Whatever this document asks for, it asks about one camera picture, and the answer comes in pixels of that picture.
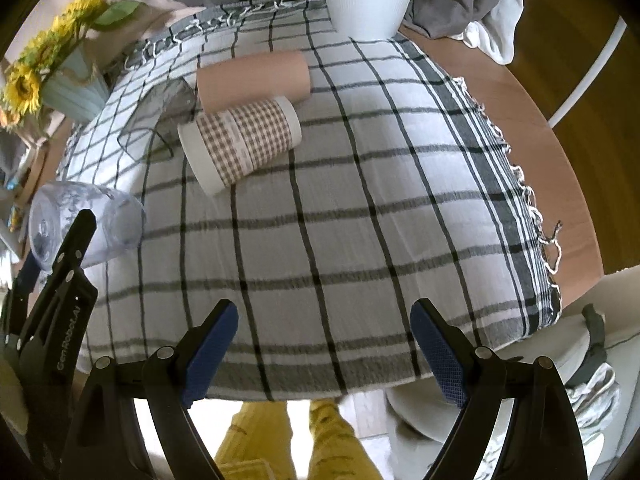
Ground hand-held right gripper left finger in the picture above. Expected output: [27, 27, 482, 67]
[60, 299, 240, 480]

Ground person's yellow trousers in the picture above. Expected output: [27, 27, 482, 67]
[214, 394, 383, 480]

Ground grey white crumpled cloth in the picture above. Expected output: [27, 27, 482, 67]
[567, 360, 622, 466]

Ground clear plastic cup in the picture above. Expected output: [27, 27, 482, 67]
[28, 181, 147, 272]

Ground white metal tube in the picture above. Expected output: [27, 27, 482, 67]
[547, 15, 629, 128]

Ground white round stool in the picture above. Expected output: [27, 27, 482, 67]
[385, 327, 621, 480]

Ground light blue ribbed vase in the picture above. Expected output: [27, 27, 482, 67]
[41, 42, 108, 121]

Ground grey transparent cup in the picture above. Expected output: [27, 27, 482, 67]
[118, 78, 196, 163]

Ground grey checkered tablecloth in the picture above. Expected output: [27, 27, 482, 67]
[55, 0, 563, 397]

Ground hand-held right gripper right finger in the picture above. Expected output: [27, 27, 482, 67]
[409, 298, 589, 480]

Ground sunflower bouquet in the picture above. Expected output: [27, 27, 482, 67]
[0, 0, 143, 131]

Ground brown checkered paper cup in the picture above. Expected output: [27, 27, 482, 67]
[177, 96, 302, 197]

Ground dark green strap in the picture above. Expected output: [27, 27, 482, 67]
[567, 304, 610, 386]

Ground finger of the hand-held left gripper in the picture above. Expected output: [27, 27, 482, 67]
[5, 252, 45, 336]
[22, 209, 98, 333]

